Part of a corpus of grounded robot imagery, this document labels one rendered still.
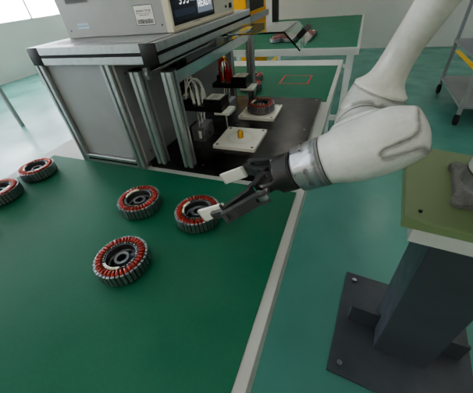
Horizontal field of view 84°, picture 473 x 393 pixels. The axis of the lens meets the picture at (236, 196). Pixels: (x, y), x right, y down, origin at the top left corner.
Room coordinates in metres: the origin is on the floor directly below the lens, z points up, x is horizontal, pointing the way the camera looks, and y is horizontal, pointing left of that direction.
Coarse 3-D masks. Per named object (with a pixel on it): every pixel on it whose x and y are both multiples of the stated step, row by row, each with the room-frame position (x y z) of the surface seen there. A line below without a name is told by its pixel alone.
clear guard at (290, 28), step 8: (248, 24) 1.28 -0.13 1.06; (256, 24) 1.25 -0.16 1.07; (264, 24) 1.22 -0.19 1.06; (272, 24) 1.19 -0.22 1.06; (280, 24) 1.17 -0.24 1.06; (288, 24) 1.14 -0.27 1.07; (296, 24) 1.15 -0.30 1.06; (232, 32) 1.12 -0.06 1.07; (240, 32) 1.09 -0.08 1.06; (248, 32) 1.07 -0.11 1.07; (256, 32) 1.05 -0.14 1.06; (264, 32) 1.03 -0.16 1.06; (272, 32) 1.01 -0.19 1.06; (280, 32) 1.00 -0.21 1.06; (288, 32) 1.02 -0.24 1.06; (296, 32) 1.08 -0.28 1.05; (296, 40) 1.02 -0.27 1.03; (304, 40) 1.09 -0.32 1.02
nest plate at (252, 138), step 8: (232, 128) 0.93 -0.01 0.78; (240, 128) 0.92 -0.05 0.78; (248, 128) 0.91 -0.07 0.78; (224, 136) 0.87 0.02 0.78; (232, 136) 0.86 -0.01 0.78; (248, 136) 0.84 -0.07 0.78; (256, 136) 0.84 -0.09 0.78; (264, 136) 0.85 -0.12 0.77; (216, 144) 0.82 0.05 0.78; (224, 144) 0.81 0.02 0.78; (232, 144) 0.80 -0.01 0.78; (240, 144) 0.80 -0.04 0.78; (248, 144) 0.79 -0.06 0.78; (256, 144) 0.78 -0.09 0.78
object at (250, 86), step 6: (234, 78) 1.08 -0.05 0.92; (240, 78) 1.07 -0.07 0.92; (246, 78) 1.06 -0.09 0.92; (216, 84) 1.11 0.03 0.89; (222, 84) 1.10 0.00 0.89; (228, 84) 1.09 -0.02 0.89; (234, 84) 1.08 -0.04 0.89; (240, 84) 1.07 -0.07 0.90; (246, 84) 1.06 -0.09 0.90; (252, 84) 1.10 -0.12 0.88; (228, 90) 1.15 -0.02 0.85; (228, 96) 1.13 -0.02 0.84
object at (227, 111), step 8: (208, 96) 0.89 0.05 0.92; (216, 96) 0.88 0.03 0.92; (224, 96) 0.88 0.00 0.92; (192, 104) 0.90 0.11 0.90; (208, 104) 0.86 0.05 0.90; (216, 104) 0.85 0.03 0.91; (224, 104) 0.86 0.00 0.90; (200, 112) 0.91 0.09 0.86; (216, 112) 0.85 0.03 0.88; (224, 112) 0.84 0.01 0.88; (200, 120) 0.91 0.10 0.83
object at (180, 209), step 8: (184, 200) 0.53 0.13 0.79; (192, 200) 0.52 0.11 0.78; (200, 200) 0.52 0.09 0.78; (208, 200) 0.52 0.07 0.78; (216, 200) 0.52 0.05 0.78; (176, 208) 0.50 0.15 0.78; (184, 208) 0.50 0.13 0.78; (192, 208) 0.52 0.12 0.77; (200, 208) 0.50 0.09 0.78; (176, 216) 0.47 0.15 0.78; (184, 216) 0.47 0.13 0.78; (192, 216) 0.48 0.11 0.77; (200, 216) 0.48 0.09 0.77; (184, 224) 0.44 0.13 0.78; (192, 224) 0.44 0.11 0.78; (200, 224) 0.44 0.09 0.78; (208, 224) 0.44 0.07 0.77; (216, 224) 0.46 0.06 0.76
